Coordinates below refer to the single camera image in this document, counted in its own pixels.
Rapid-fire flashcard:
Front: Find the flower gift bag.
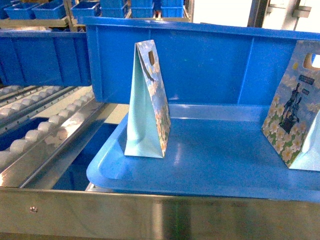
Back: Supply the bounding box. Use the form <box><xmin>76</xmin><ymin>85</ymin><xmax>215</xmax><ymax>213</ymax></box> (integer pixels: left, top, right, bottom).
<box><xmin>124</xmin><ymin>40</ymin><xmax>171</xmax><ymax>159</ymax></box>
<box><xmin>261</xmin><ymin>40</ymin><xmax>320</xmax><ymax>171</ymax></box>

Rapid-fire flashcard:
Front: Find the roller conveyor track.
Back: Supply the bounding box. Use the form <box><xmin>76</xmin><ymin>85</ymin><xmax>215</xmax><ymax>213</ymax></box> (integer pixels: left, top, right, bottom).
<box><xmin>0</xmin><ymin>91</ymin><xmax>108</xmax><ymax>188</ymax></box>

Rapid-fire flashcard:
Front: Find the blue plastic tray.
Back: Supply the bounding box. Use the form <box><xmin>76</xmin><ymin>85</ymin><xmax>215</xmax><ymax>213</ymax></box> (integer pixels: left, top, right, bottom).
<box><xmin>86</xmin><ymin>104</ymin><xmax>320</xmax><ymax>203</ymax></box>

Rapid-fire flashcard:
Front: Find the large blue plastic bin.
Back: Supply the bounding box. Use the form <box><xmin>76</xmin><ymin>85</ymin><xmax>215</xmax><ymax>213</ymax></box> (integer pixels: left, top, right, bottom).
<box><xmin>79</xmin><ymin>16</ymin><xmax>320</xmax><ymax>105</ymax></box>

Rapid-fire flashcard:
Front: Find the blue bin at left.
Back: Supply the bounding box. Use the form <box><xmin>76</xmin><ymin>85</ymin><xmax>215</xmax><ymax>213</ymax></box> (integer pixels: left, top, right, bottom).
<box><xmin>0</xmin><ymin>30</ymin><xmax>92</xmax><ymax>87</ymax></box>

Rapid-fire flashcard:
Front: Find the steel front rail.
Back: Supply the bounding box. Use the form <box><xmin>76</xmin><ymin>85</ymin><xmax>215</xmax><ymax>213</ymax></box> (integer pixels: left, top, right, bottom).
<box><xmin>0</xmin><ymin>188</ymin><xmax>320</xmax><ymax>240</ymax></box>

